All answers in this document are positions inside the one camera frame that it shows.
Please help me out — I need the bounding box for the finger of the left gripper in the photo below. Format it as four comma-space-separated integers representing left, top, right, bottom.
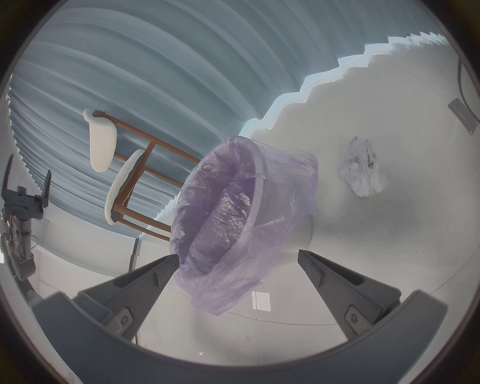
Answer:
1, 153, 15, 199
40, 169, 53, 209

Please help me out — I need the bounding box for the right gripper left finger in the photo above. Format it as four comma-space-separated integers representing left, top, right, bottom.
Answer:
73, 254, 180, 342

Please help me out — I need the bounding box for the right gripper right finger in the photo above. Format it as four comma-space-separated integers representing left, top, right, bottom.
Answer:
298, 249, 401, 340

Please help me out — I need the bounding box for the purple plastic bag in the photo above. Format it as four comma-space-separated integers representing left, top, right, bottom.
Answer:
169, 136, 320, 317

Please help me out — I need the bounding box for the white plastic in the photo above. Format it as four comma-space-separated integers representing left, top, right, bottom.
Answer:
336, 137, 388, 198

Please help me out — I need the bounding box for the white trash bin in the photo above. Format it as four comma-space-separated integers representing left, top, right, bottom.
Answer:
176, 137, 316, 259

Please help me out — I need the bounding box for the white wooden chair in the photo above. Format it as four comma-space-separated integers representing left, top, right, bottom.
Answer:
83, 109, 202, 243

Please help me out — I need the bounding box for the pale blue curtain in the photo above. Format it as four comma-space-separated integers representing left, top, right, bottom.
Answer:
7, 0, 451, 241

